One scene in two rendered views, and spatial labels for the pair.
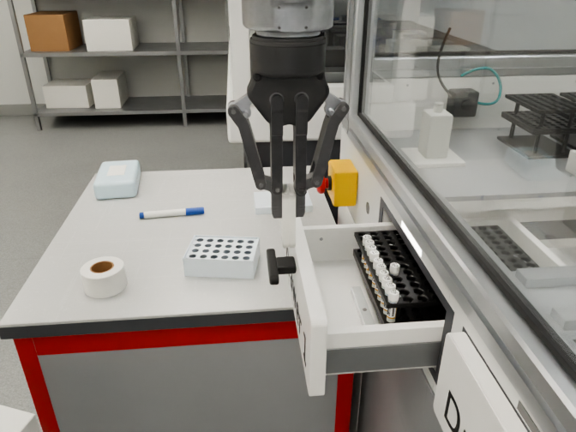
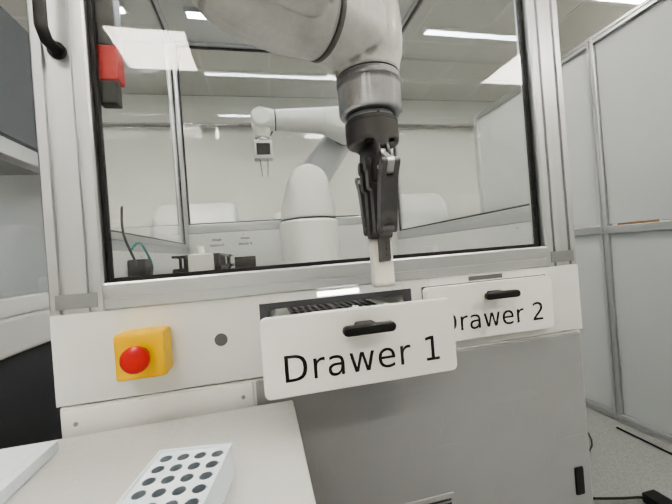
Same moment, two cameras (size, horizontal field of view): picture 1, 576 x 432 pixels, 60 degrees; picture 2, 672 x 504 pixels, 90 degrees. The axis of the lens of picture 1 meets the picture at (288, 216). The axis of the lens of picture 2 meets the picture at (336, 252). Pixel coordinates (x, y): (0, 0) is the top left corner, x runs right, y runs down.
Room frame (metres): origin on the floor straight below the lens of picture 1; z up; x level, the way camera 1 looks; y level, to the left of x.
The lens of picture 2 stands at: (0.64, 0.47, 1.01)
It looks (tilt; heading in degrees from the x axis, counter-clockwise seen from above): 0 degrees down; 263
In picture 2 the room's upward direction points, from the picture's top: 4 degrees counter-clockwise
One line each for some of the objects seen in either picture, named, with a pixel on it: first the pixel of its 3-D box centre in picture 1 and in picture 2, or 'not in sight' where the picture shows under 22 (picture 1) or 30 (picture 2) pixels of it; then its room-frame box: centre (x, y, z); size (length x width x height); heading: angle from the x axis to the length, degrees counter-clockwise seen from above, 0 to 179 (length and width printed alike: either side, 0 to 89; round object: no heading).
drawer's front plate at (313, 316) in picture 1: (301, 285); (363, 344); (0.55, -0.02, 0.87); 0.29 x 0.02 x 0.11; 6
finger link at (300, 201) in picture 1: (307, 194); not in sight; (0.52, -0.02, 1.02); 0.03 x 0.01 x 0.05; 96
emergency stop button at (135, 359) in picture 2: (323, 183); (136, 358); (0.89, -0.07, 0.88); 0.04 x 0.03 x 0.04; 6
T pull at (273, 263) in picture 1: (281, 265); (366, 326); (0.55, 0.01, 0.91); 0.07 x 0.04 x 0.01; 6
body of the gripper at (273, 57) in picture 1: (288, 79); (373, 152); (0.52, 0.00, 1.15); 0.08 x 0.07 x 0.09; 96
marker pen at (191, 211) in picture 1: (171, 213); not in sight; (0.97, 0.25, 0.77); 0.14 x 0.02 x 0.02; 101
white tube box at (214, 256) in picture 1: (223, 255); (174, 500); (0.78, 0.12, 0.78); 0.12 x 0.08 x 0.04; 86
